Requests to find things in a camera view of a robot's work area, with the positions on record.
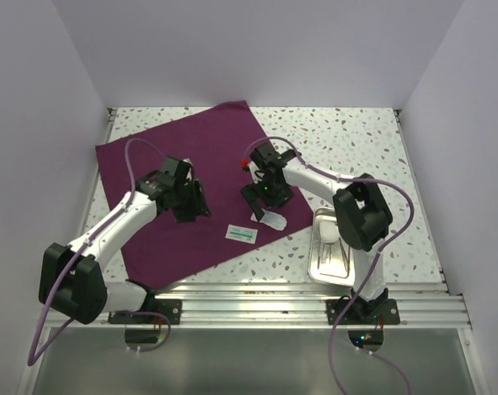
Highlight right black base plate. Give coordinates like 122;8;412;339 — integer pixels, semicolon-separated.
325;295;401;325

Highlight clear plastic syringe packet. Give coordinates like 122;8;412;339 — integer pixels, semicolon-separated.
250;210;287;231

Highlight green white suture packet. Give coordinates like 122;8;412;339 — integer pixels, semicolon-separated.
225;224;258;244

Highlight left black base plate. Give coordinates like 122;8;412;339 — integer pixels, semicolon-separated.
108;298;183;325

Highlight white gauze pad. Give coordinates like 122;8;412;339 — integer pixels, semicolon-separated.
319;220;339;244

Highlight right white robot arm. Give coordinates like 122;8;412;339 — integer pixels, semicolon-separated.
241;140;393;323

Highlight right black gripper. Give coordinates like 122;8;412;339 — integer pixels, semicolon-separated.
241;175;294;221

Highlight steel tweezers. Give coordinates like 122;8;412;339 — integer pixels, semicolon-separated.
340;244;351;265

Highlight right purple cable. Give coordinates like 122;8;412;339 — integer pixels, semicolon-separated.
242;137;415;395

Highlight steel scalpel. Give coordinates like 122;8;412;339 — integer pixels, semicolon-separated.
318;243;333;267

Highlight aluminium frame rail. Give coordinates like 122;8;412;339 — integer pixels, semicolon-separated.
38;283;474;330

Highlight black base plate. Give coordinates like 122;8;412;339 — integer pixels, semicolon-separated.
108;298;183;325
325;295;401;325

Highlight steel instrument tray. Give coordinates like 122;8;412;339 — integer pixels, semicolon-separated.
308;207;355;287

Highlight purple cloth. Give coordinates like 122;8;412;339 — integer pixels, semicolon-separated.
95;101;313;288

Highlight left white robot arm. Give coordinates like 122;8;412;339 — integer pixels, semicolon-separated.
39;157;211;324

